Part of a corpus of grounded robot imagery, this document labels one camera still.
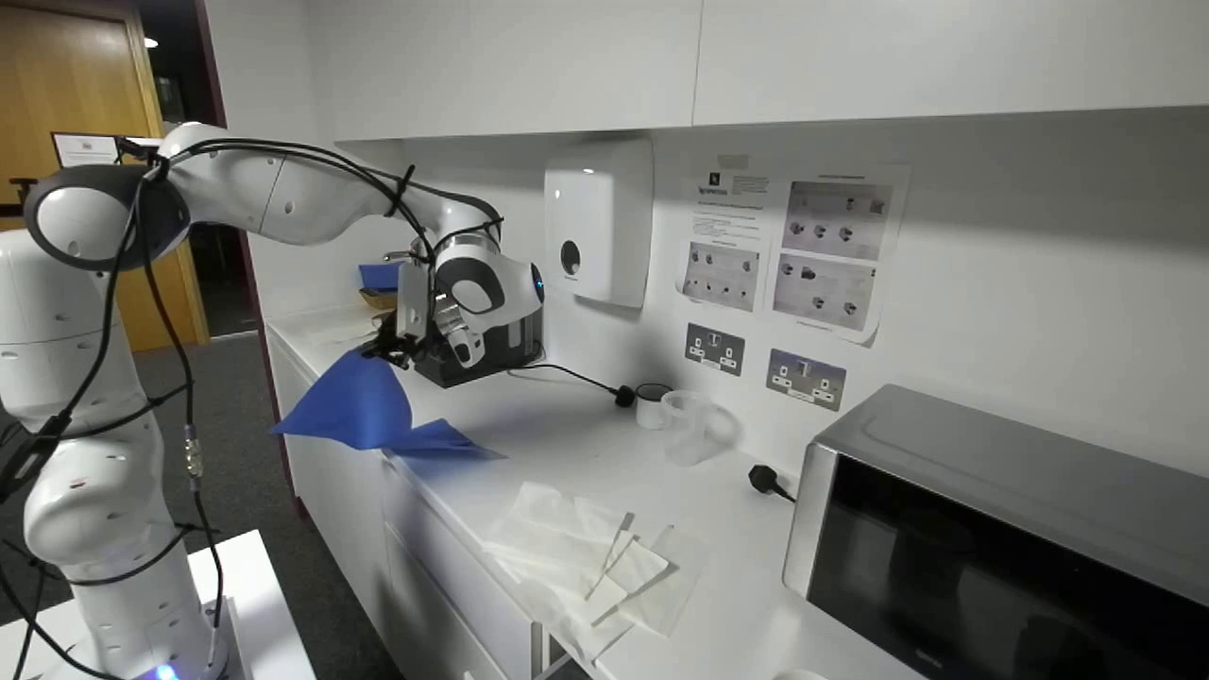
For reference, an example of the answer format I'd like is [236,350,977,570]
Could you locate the dark double wall socket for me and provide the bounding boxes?
[680,322,749,378]
[762,344,850,415]

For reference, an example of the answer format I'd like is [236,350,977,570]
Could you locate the black coffee machine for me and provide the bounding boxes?
[411,306,549,394]

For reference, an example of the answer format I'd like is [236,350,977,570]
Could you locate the black microwave plug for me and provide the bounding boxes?
[745,460,799,505]

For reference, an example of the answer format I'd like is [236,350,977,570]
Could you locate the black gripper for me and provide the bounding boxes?
[375,296,498,383]

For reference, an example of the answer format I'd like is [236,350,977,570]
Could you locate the instruction sheet with pictures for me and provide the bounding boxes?
[768,166,911,349]

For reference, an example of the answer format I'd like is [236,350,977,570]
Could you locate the yellow wooden door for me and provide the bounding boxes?
[0,0,210,354]

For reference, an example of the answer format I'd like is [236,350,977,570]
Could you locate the wooden stirrer stick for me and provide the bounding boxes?
[589,558,685,630]
[583,505,638,601]

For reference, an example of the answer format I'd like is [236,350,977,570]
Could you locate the white paper towel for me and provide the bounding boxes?
[476,477,709,666]

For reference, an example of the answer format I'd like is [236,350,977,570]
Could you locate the black coffee machine cable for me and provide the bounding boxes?
[520,354,671,410]

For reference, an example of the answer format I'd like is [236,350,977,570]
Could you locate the white paper towel dispenser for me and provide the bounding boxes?
[540,138,657,318]

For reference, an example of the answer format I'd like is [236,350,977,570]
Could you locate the white upper wall cabinets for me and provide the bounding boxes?
[201,0,1209,142]

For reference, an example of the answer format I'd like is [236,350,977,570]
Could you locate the blue cloth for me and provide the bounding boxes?
[270,349,507,470]

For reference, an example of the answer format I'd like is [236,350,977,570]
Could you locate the white door sign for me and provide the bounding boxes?
[50,128,123,169]

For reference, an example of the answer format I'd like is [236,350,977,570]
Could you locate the silver microwave oven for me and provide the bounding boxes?
[779,383,1209,680]

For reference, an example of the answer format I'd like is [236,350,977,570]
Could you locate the white robot table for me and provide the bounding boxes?
[0,526,316,680]

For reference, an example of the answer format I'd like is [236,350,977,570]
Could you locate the blue box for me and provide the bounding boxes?
[354,258,408,297]

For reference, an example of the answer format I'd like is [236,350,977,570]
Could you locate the instruction sheet with logo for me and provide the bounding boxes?
[675,147,773,318]

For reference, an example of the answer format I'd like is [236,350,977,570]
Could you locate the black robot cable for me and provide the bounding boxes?
[0,128,507,680]

